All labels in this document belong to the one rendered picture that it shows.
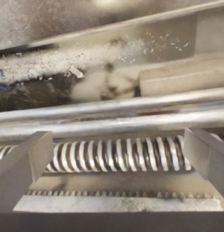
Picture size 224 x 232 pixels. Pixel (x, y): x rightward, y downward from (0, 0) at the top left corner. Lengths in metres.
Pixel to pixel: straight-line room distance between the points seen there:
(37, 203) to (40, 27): 0.83
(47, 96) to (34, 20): 0.47
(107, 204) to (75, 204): 0.05
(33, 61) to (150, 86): 0.34
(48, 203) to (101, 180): 0.09
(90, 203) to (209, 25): 0.44
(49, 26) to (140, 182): 0.83
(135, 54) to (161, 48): 0.06
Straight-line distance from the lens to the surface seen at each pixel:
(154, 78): 0.43
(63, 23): 0.93
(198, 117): 0.25
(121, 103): 0.29
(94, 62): 0.49
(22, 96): 0.65
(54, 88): 0.57
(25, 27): 1.01
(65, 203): 0.28
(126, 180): 0.29
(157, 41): 0.47
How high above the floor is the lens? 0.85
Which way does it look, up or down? 51 degrees down
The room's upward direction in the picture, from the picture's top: 169 degrees counter-clockwise
